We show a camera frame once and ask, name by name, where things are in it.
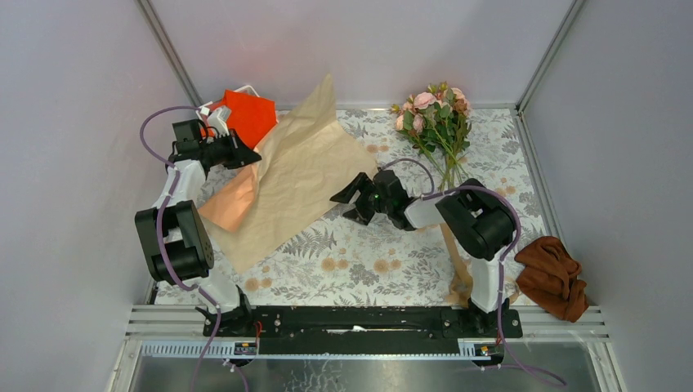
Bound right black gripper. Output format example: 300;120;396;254
330;171;392;225

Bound beige kraft wrapping paper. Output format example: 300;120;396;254
199;74;377;274

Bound pink fake flower bouquet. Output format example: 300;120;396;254
390;82;472;190

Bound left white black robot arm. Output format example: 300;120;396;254
134;119;261;336

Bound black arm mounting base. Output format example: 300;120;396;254
200;305;523;355

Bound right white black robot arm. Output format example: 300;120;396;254
331;170;521;336

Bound orange cloth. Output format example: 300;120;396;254
208;90;277;149

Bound tan ribbon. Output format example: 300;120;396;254
440;224;473;309

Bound brown cloth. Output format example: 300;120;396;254
515;236;589;323

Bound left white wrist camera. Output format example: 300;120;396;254
199;104;231;136

